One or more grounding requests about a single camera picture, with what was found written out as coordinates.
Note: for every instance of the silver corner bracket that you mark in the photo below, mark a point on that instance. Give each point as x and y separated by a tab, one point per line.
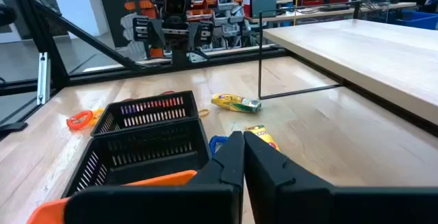
44	76

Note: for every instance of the yellow green crayon pack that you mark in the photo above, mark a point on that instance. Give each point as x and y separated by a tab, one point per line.
232	102
263	136

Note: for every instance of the orange grey parts bin rack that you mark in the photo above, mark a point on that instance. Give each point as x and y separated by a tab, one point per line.
226	15

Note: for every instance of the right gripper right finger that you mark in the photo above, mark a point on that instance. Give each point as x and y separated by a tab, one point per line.
308	203

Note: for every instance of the black slotted plastic basket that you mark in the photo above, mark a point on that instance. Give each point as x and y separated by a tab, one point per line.
150	176
192	107

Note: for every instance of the blue plastic bin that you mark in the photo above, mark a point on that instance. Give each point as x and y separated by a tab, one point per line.
417	20

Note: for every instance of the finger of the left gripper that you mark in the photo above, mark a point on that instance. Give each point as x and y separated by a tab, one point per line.
154	32
200	34

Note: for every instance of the wooden shelf riser black legs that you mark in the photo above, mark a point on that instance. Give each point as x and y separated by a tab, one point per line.
359	52

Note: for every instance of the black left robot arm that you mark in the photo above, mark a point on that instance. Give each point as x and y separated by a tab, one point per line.
179	58

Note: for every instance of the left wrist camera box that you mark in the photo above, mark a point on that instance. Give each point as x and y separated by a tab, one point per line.
175	3

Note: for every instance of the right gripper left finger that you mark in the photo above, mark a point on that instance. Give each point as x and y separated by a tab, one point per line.
191	203

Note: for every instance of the wooden background desk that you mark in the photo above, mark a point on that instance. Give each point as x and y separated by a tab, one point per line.
325	12

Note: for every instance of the long red rubber band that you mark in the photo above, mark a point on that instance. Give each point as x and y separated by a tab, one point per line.
167	92

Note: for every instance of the grey computer monitor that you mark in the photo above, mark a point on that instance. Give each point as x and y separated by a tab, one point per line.
263	7

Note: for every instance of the yellow rubber band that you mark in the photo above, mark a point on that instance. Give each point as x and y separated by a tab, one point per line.
207	111

